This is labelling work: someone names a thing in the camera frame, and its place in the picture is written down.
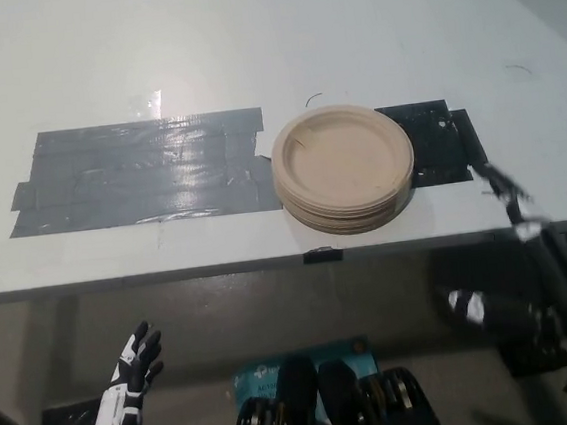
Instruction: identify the clear tape piece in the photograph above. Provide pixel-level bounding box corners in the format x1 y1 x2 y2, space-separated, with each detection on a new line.
120 87 166 122

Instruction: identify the teal router box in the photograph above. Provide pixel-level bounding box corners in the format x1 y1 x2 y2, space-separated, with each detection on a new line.
226 333 386 425

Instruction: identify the small black tape piece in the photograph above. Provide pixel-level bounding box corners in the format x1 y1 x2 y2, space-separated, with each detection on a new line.
302 243 345 267

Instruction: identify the black tape patch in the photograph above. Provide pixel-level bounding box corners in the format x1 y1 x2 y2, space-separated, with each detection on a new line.
373 96 492 194

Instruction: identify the grey duct tape patch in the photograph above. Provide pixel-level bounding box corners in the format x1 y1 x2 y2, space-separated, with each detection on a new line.
0 105 285 241

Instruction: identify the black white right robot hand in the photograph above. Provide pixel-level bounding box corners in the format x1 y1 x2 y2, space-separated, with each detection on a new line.
433 275 546 348

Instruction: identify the beige paper plate stack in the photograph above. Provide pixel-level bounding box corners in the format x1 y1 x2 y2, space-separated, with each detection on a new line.
266 96 423 242

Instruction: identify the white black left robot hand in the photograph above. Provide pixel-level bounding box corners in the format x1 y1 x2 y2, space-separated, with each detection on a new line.
75 318 172 425

